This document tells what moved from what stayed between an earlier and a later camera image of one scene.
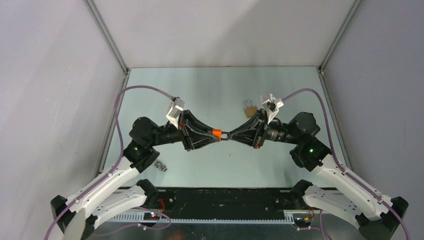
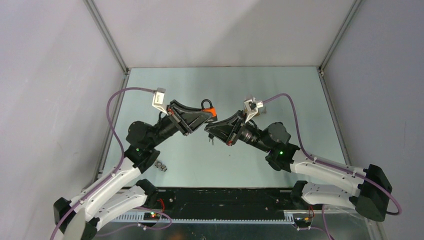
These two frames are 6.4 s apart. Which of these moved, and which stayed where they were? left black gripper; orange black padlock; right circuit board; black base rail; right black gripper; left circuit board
Moved: left black gripper; orange black padlock; right black gripper
Stayed: left circuit board; black base rail; right circuit board
